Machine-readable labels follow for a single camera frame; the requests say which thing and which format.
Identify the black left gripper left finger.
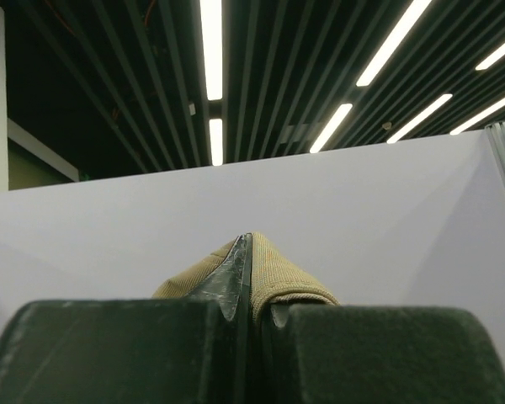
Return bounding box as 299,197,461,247
0,234,252,403

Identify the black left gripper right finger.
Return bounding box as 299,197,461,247
260,303,505,403

